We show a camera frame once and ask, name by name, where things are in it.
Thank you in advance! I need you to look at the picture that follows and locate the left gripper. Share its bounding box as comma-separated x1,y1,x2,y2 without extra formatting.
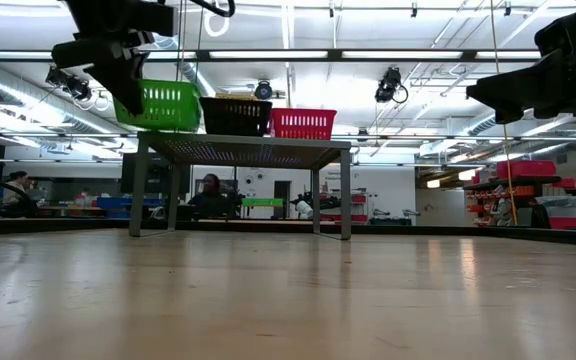
51,0,179,117

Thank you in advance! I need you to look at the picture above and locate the green plastic basket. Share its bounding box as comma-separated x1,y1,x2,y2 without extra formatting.
113,78,203,133

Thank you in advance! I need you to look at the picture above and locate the black plastic basket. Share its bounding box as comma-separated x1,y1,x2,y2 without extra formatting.
198,96,274,138

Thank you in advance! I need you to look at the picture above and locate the red plastic basket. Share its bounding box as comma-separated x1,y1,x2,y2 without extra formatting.
269,107,339,141

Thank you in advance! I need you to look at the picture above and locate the large red storage bin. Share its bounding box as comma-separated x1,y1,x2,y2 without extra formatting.
496,159,558,180

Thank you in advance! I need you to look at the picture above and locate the black storage shelf rack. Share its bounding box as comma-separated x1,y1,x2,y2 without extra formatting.
462,174,576,230

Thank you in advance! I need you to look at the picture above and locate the black monitor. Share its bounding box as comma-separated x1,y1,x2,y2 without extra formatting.
120,152,193,197

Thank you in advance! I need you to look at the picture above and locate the blue crate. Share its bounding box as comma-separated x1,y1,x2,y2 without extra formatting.
96,196,164,220

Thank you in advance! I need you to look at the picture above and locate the small red storage bin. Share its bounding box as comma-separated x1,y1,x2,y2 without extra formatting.
548,216,576,231

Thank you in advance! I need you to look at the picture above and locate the grey perforated metal riser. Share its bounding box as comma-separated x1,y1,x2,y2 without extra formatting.
127,130,353,241

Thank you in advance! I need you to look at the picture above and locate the person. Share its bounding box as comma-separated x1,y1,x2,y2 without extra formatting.
186,173,233,220
1,170,37,207

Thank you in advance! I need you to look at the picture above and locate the green tray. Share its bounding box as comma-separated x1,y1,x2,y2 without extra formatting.
241,196,286,207

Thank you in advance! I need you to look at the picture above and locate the black overhead crossbar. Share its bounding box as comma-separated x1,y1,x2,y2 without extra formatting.
0,48,542,64

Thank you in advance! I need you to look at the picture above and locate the yellow hanging cord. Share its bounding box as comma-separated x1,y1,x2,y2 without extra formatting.
489,0,519,227

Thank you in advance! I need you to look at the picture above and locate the white hanging ring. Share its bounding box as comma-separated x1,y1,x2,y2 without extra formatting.
202,7,231,39

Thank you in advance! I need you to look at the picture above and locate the black metal table frame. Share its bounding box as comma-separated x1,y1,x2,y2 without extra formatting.
0,215,576,249

